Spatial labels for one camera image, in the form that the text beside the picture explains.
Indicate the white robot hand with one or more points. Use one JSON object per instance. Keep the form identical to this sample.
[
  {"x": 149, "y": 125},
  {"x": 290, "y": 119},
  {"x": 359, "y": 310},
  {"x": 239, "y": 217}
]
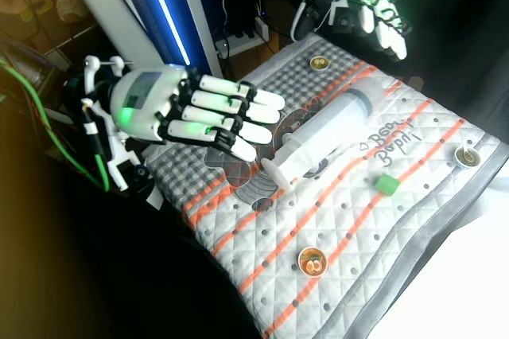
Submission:
[
  {"x": 381, "y": 8},
  {"x": 143, "y": 96}
]

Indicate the large clear plastic syringe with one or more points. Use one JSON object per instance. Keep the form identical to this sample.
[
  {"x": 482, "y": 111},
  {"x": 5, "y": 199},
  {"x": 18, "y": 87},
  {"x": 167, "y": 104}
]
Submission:
[{"x": 334, "y": 116}]

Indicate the small toy food cup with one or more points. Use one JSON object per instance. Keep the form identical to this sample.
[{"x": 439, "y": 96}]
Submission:
[
  {"x": 467, "y": 157},
  {"x": 320, "y": 63},
  {"x": 313, "y": 262}
]

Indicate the white column with blue light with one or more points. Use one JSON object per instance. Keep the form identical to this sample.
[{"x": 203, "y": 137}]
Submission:
[{"x": 119, "y": 16}]

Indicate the white paper tag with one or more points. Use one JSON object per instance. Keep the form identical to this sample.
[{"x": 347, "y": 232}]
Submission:
[{"x": 154, "y": 199}]

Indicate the white power strip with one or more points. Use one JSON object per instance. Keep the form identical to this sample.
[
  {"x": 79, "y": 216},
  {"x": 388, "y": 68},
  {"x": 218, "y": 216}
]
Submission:
[{"x": 238, "y": 42}]

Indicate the green toy block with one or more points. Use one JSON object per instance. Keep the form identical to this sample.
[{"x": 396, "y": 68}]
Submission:
[{"x": 385, "y": 184}]

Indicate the grey quilt with bear print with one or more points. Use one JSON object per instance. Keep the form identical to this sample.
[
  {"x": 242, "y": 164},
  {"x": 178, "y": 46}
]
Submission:
[{"x": 318, "y": 215}]

